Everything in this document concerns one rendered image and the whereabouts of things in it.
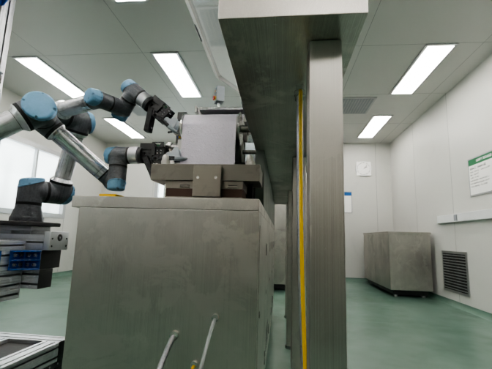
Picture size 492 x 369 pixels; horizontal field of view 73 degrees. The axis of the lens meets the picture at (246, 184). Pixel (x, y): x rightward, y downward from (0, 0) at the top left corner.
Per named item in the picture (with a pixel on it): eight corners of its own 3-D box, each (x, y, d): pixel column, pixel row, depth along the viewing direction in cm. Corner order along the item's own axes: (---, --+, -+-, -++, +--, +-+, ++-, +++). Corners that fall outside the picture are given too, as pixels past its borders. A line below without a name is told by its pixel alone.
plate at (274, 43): (269, 204, 361) (269, 177, 366) (294, 204, 358) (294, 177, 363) (206, 19, 57) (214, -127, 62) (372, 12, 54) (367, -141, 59)
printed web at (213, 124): (200, 211, 177) (204, 120, 185) (243, 211, 174) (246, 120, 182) (177, 203, 139) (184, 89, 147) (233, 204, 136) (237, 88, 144)
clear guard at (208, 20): (218, 76, 248) (219, 75, 248) (271, 113, 239) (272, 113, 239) (174, -40, 145) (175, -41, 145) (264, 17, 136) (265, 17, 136)
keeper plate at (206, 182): (193, 196, 118) (195, 166, 120) (220, 197, 117) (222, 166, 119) (191, 195, 116) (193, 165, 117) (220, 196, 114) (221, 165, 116)
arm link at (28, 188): (10, 201, 169) (14, 175, 171) (39, 204, 180) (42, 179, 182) (21, 200, 162) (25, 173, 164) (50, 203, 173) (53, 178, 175)
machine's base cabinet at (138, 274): (212, 310, 349) (216, 228, 363) (273, 314, 342) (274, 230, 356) (45, 485, 102) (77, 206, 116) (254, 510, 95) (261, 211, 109)
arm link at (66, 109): (39, 99, 170) (94, 80, 142) (61, 106, 179) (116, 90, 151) (36, 121, 168) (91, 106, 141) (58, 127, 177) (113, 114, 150)
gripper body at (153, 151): (165, 141, 140) (138, 141, 141) (163, 161, 138) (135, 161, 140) (170, 146, 147) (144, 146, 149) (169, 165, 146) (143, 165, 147)
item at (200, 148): (179, 176, 141) (181, 134, 144) (233, 176, 138) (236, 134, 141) (179, 176, 140) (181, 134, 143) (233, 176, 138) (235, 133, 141)
